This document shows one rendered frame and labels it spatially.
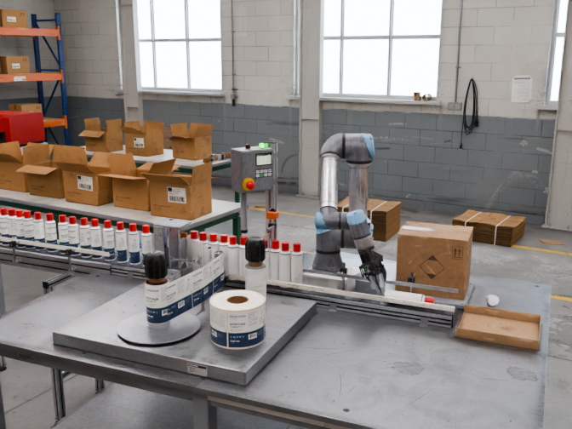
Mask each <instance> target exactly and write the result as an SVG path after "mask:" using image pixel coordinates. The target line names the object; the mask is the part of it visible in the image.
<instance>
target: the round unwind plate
mask: <svg viewBox="0 0 572 429"><path fill-rule="evenodd" d="M170 322H171V325H170V327H168V328H167V329H162V330H152V329H149V328H147V326H146V325H147V320H146V312H142V313H139V314H136V315H134V316H131V317H128V318H126V319H124V320H123V321H122V322H121V323H120V324H119V325H118V326H117V334H118V335H119V336H120V337H121V338H123V339H124V340H127V341H130V342H134V343H138V344H147V345H155V344H164V343H170V342H174V341H178V340H183V339H185V338H187V337H189V336H191V335H193V334H194V333H196V332H197V331H198V329H199V328H200V321H199V319H198V318H197V317H196V316H194V315H192V314H191V313H188V312H184V313H182V314H180V315H179V316H177V317H175V318H173V319H171V320H170Z"/></svg>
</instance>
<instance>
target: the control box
mask: <svg viewBox="0 0 572 429"><path fill-rule="evenodd" d="M250 148H251V150H245V147H240V148H232V149H231V170H232V190H233V191H235V192H239V193H248V192H261V191H268V190H272V189H273V150H272V148H270V147H268V148H264V149H260V148H259V146H251V147H250ZM266 152H271V153H272V165H264V166H255V154H256V153H266ZM269 168H272V176H271V177H263V178H255V170H256V169H269ZM250 180H252V181H253V182H254V183H255V187H254V188H253V189H252V190H250V189H248V188H247V185H246V184H247V182H248V181H250Z"/></svg>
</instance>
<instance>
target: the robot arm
mask: <svg viewBox="0 0 572 429"><path fill-rule="evenodd" d="M341 158H342V159H346V163H347V164H348V165H349V166H350V180H349V212H337V202H338V166H339V163H340V159H341ZM372 159H375V147H374V140H373V136H372V135H371V134H363V133H361V134H342V133H340V134H334V135H333V136H331V137H330V138H329V139H327V141H326V142H325V143H324V145H323V147H322V149H321V151H320V158H319V161H320V163H321V164H322V172H321V195H320V211H319V212H316V213H315V227H316V228H317V230H316V255H315V258H314V261H313V263H312V270H319V271H326V272H340V269H341V268H342V267H343V261H342V258H341V255H340V249H357V251H358V253H359V256H360V259H361V261H362V264H361V265H360V266H359V269H360V272H361V274H362V277H363V278H364V277H366V278H367V279H368V280H369V281H370V283H371V284H370V287H371V289H375V290H376V291H377V292H378V293H379V294H381V295H383V293H384V290H385V287H386V268H385V267H384V264H383V265H382V263H381V262H382V261H383V255H380V254H378V253H376V252H375V251H374V250H371V249H374V248H375V246H374V241H373V239H374V238H373V237H372V236H373V228H374V226H373V225H372V224H370V219H369V218H368V217H367V213H368V177H369V165H370V164H371V163H372ZM361 269H362V271H361ZM363 269H364V273H362V272H363ZM364 275H365V276H364ZM376 275H377V277H376ZM377 278H378V280H379V283H377ZM379 285H380V286H379Z"/></svg>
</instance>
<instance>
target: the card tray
mask: <svg viewBox="0 0 572 429"><path fill-rule="evenodd" d="M540 336H541V315H539V314H533V313H527V312H515V311H509V310H503V309H498V308H492V307H486V306H474V305H468V304H465V310H464V314H463V316H462V319H461V321H460V325H459V327H458V328H457V327H455V337H458V338H463V339H468V340H478V341H483V342H488V343H495V344H500V345H505V346H515V347H520V348H525V349H530V350H536V351H539V344H540Z"/></svg>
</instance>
